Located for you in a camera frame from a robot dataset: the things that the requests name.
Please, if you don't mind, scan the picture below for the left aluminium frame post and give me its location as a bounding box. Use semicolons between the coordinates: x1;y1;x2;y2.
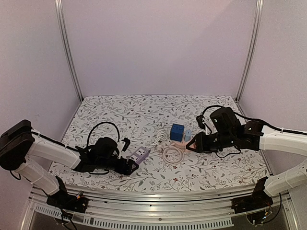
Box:
54;0;84;102

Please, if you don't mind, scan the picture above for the aluminium front rail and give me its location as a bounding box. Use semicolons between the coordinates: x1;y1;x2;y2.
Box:
18;184;303;230

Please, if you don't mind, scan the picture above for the purple power strip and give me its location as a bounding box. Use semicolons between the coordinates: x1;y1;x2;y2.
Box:
127;147;150;165

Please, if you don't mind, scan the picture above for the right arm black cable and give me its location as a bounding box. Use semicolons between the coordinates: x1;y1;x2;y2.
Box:
200;104;307;135

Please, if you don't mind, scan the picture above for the aluminium frame post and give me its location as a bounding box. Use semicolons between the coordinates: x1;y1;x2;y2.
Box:
235;0;263;104
54;0;84;102

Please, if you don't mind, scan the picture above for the floral table cloth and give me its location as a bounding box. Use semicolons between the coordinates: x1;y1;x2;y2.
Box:
49;95;270;193

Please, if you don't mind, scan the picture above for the light blue plug adapter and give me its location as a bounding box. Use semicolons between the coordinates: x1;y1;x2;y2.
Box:
184;130;191;142

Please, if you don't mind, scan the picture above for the white coiled cable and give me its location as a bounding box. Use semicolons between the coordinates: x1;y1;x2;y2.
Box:
153;129;168;150

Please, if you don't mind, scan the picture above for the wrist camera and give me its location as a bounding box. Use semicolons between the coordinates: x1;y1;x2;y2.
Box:
117;141;126;159
196;115;212;135

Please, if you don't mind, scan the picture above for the blue cube socket adapter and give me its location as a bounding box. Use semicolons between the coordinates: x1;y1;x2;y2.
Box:
170;124;184;142

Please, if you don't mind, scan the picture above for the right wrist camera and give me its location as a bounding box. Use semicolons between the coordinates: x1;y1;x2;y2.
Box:
196;115;212;135

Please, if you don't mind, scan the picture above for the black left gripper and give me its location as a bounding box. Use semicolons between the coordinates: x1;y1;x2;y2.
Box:
96;156;139;175

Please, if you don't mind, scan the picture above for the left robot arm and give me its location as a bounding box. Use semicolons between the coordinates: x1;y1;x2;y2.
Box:
0;120;139;208

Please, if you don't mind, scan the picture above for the right aluminium frame post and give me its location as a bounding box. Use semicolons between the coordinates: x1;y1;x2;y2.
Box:
235;0;263;104

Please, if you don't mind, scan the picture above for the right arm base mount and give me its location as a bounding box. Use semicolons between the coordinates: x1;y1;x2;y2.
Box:
231;176;273;214

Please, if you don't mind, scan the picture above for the pink round power strip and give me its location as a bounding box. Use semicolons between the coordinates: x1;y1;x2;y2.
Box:
171;140;191;152

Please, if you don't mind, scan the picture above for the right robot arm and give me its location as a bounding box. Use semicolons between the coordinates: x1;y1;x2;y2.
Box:
186;105;307;209

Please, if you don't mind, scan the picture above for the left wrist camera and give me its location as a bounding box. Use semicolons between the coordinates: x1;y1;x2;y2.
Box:
117;141;126;159

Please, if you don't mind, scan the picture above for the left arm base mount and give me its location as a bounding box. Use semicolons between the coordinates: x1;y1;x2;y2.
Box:
47;176;89;213

